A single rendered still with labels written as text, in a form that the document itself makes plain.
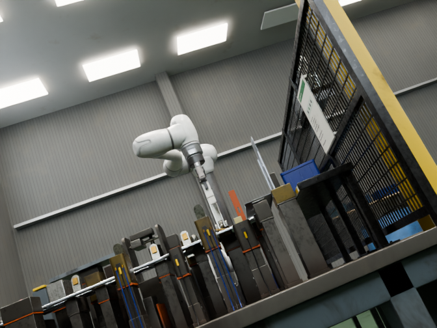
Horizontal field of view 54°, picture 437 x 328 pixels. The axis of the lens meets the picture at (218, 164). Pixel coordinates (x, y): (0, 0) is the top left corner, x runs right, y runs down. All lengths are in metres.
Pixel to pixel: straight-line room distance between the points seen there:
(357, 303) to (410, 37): 12.47
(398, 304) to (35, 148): 10.24
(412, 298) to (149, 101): 10.06
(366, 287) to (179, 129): 1.10
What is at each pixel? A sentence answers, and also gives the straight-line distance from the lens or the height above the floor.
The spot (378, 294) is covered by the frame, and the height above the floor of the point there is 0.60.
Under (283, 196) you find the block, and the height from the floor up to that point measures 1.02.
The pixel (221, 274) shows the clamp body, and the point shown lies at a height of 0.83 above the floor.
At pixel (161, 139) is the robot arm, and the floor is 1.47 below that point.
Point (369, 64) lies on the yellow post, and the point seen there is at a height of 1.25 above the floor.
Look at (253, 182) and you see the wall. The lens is 10.17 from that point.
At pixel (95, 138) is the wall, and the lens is 10.72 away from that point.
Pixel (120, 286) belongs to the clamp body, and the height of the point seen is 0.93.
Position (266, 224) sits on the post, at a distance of 1.44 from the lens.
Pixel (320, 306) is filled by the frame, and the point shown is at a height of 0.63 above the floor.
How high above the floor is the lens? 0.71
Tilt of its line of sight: 18 degrees up
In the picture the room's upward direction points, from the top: 23 degrees counter-clockwise
